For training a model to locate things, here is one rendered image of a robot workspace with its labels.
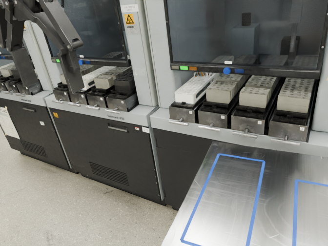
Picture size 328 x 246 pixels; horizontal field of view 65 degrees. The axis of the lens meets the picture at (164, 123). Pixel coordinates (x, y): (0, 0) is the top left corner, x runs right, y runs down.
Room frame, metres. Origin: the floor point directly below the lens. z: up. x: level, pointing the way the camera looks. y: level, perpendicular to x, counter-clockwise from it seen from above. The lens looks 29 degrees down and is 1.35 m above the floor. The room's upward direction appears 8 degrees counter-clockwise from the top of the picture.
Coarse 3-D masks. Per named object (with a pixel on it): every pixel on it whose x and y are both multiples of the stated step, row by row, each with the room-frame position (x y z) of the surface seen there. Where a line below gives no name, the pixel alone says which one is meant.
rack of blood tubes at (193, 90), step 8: (192, 80) 1.28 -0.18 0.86; (200, 80) 1.25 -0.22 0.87; (208, 80) 1.24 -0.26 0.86; (184, 88) 1.18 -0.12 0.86; (192, 88) 1.16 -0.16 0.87; (200, 88) 1.15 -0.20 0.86; (176, 96) 1.14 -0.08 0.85; (184, 96) 1.11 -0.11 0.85; (192, 96) 1.09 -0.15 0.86; (200, 96) 1.15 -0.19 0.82
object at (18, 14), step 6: (12, 0) 0.47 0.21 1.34; (24, 0) 0.46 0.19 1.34; (30, 0) 0.45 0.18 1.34; (36, 0) 0.47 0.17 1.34; (30, 6) 0.46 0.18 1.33; (36, 6) 0.46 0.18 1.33; (18, 12) 0.47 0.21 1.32; (36, 12) 0.46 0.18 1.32; (18, 18) 0.48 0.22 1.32; (24, 18) 0.47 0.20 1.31
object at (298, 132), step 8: (312, 96) 1.02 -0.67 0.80; (312, 104) 0.95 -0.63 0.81; (272, 120) 0.87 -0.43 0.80; (280, 120) 0.85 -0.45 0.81; (288, 120) 0.83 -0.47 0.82; (296, 120) 0.82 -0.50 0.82; (304, 120) 0.82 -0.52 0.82; (272, 128) 0.86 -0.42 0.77; (280, 128) 0.84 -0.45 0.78; (288, 128) 0.82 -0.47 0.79; (296, 128) 0.81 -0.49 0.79; (304, 128) 0.79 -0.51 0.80; (272, 136) 0.85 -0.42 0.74; (280, 136) 0.84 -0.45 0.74; (288, 136) 0.82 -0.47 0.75; (296, 136) 0.81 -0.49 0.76; (304, 136) 0.79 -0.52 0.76; (296, 144) 0.77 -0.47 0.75
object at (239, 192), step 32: (224, 160) 0.65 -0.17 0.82; (256, 160) 0.62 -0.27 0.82; (288, 160) 0.60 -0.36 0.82; (320, 160) 0.59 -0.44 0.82; (192, 192) 0.53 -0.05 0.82; (224, 192) 0.51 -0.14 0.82; (256, 192) 0.50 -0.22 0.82; (288, 192) 0.48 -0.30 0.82; (320, 192) 0.47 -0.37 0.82; (192, 224) 0.42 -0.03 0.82; (224, 224) 0.41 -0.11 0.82; (256, 224) 0.40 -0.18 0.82; (288, 224) 0.39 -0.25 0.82; (320, 224) 0.38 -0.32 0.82
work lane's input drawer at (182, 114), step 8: (216, 80) 1.34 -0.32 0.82; (176, 104) 1.11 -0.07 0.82; (184, 104) 1.09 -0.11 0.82; (192, 104) 1.08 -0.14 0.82; (200, 104) 1.10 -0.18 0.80; (176, 112) 1.10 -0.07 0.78; (184, 112) 1.07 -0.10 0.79; (192, 112) 1.05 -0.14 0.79; (184, 120) 1.08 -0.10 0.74; (192, 120) 1.05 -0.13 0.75
